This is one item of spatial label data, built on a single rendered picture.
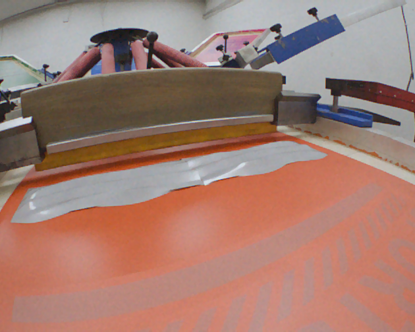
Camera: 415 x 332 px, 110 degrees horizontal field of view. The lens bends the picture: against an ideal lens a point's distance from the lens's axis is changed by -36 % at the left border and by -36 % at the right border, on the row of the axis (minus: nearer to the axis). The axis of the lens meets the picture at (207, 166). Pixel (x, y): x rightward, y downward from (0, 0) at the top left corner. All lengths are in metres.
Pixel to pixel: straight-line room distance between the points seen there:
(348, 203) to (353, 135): 0.19
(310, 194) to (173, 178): 0.12
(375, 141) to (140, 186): 0.31
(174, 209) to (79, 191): 0.09
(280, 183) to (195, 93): 0.15
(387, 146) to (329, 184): 0.15
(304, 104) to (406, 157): 0.19
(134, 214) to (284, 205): 0.11
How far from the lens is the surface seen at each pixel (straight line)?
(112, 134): 0.25
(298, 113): 0.37
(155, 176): 0.20
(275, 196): 0.18
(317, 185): 0.21
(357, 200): 0.20
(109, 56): 0.85
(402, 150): 0.34
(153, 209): 0.16
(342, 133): 0.38
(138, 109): 0.26
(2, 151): 0.28
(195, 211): 0.16
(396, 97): 1.08
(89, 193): 0.20
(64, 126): 0.26
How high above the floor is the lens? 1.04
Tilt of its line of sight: 22 degrees down
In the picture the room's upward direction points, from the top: 1 degrees counter-clockwise
